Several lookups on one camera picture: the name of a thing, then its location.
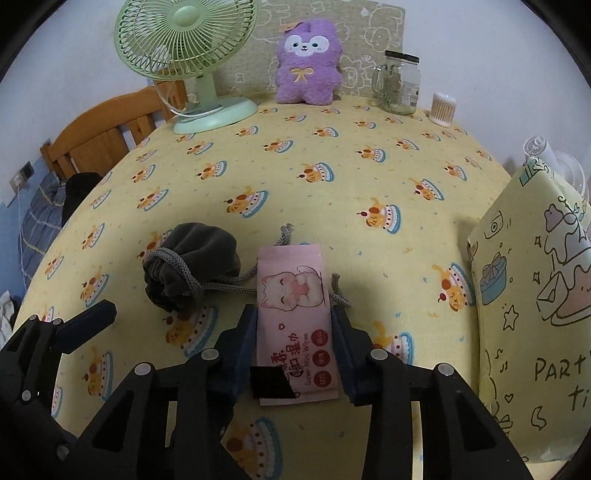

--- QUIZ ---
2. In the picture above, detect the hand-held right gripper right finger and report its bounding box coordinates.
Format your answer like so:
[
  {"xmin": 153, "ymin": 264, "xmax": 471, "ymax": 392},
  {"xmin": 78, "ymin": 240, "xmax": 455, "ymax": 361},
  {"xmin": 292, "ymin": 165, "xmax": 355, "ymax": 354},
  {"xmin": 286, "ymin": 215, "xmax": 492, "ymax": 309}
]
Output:
[{"xmin": 329, "ymin": 305, "xmax": 532, "ymax": 480}]

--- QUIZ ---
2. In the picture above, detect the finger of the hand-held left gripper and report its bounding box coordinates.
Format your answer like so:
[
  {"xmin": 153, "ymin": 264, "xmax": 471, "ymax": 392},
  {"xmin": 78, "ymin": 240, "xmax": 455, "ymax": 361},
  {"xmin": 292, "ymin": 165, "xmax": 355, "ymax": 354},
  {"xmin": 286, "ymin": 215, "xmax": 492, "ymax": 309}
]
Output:
[{"xmin": 55, "ymin": 299, "xmax": 117, "ymax": 344}]

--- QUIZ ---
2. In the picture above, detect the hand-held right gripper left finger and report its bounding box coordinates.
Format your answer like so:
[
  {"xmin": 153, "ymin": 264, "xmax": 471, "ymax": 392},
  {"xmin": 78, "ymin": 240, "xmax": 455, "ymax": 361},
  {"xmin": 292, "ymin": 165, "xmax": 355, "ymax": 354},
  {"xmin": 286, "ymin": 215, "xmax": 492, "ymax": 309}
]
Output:
[{"xmin": 76, "ymin": 305, "xmax": 259, "ymax": 480}]

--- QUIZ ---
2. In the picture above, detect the pink wet wipes pack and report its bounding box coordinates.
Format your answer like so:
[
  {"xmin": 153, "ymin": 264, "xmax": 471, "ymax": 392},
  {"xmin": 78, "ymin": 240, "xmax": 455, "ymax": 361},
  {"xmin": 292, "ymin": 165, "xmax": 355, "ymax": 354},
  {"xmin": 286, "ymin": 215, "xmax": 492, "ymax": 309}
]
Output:
[{"xmin": 249, "ymin": 244, "xmax": 341, "ymax": 408}]

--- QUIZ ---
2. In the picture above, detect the grey drawstring pouch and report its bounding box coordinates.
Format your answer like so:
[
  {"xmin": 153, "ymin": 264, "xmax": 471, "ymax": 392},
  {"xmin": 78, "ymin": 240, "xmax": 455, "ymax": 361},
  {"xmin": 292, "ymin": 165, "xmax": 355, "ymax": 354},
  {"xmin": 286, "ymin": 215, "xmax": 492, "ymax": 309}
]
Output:
[{"xmin": 141, "ymin": 222, "xmax": 352, "ymax": 319}]

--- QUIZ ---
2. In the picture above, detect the yellow printed storage box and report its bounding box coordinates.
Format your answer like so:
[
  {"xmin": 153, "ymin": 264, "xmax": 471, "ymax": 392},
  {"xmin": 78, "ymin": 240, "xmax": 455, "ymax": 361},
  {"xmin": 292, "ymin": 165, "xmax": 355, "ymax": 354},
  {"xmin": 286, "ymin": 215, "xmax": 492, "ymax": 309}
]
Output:
[{"xmin": 466, "ymin": 157, "xmax": 591, "ymax": 464}]

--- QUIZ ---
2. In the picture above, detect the white cloth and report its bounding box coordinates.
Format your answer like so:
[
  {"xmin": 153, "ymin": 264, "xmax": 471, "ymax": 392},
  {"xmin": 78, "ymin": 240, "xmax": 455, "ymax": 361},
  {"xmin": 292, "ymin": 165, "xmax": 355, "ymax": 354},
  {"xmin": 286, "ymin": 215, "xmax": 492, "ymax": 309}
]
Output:
[{"xmin": 0, "ymin": 291, "xmax": 21, "ymax": 342}]

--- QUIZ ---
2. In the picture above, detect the blue plaid bedding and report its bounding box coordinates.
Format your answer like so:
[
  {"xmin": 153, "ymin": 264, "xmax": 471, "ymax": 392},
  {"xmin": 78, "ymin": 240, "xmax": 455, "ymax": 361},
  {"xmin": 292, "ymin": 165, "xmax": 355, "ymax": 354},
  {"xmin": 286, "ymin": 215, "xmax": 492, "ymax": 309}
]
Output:
[{"xmin": 18, "ymin": 173, "xmax": 70, "ymax": 278}]

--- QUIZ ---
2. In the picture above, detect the black cloth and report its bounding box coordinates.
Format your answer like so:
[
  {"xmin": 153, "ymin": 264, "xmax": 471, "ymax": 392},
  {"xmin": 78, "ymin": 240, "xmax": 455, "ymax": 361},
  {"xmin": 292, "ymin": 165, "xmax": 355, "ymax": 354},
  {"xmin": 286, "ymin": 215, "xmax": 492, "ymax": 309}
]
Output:
[{"xmin": 62, "ymin": 172, "xmax": 105, "ymax": 229}]

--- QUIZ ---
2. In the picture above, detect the yellow printed tablecloth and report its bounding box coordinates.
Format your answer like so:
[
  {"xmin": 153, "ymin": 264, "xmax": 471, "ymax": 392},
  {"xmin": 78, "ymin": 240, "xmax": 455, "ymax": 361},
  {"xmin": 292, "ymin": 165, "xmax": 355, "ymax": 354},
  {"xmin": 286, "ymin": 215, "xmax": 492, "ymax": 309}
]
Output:
[{"xmin": 9, "ymin": 95, "xmax": 532, "ymax": 480}]

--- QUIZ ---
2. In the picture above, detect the wooden chair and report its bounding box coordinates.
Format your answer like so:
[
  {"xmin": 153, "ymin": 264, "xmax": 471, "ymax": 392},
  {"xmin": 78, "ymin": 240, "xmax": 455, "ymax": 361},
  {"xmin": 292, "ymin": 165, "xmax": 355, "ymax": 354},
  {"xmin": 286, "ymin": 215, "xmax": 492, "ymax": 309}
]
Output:
[{"xmin": 41, "ymin": 80, "xmax": 190, "ymax": 181}]

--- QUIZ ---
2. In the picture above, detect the cotton swab container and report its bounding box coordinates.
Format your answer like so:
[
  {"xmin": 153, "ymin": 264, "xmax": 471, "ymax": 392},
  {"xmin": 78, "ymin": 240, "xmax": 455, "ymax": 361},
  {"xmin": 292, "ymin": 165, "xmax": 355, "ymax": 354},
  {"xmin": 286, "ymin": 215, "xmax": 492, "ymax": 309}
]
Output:
[{"xmin": 430, "ymin": 91, "xmax": 457, "ymax": 127}]

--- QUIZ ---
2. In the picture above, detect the glass jar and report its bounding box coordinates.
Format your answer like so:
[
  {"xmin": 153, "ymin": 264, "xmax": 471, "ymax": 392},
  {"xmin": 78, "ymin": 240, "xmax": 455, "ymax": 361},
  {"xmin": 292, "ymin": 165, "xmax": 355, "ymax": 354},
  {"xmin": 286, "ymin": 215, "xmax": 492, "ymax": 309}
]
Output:
[{"xmin": 372, "ymin": 50, "xmax": 422, "ymax": 116}]

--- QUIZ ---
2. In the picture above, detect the purple plush toy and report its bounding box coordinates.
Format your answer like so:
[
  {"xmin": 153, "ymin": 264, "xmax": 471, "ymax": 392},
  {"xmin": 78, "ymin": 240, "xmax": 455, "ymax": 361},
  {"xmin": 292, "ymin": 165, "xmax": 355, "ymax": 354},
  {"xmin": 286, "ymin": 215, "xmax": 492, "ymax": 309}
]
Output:
[{"xmin": 276, "ymin": 19, "xmax": 342, "ymax": 104}]

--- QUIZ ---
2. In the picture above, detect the white standing fan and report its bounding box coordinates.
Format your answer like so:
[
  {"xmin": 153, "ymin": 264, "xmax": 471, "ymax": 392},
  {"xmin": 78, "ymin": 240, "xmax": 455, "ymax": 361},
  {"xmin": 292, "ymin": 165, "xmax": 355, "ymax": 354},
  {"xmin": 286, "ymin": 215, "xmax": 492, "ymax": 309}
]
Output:
[{"xmin": 522, "ymin": 135, "xmax": 591, "ymax": 204}]

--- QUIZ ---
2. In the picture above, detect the green desk fan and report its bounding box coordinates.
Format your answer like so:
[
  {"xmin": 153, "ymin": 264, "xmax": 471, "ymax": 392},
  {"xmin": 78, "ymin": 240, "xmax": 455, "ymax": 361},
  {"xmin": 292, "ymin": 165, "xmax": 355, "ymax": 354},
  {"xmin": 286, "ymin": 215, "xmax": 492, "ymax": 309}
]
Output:
[{"xmin": 114, "ymin": 0, "xmax": 258, "ymax": 136}]

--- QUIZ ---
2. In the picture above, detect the beige patterned board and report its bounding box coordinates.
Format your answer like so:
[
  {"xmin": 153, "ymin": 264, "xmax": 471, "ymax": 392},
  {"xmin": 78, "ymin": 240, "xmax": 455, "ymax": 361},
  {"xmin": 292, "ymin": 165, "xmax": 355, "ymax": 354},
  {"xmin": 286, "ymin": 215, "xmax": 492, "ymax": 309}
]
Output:
[{"xmin": 215, "ymin": 0, "xmax": 407, "ymax": 100}]

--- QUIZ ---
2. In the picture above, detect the wall socket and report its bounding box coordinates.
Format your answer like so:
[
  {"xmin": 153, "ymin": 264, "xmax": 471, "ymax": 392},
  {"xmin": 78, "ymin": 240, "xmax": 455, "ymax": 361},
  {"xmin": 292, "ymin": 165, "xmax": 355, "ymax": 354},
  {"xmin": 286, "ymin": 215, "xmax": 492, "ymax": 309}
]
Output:
[{"xmin": 10, "ymin": 161, "xmax": 35, "ymax": 190}]

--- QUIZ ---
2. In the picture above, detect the white fan cable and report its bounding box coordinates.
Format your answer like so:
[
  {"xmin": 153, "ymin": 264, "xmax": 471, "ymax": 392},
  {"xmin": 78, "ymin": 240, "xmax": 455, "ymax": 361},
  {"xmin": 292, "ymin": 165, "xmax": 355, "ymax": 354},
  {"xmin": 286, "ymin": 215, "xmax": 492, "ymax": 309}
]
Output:
[{"xmin": 152, "ymin": 80, "xmax": 225, "ymax": 118}]

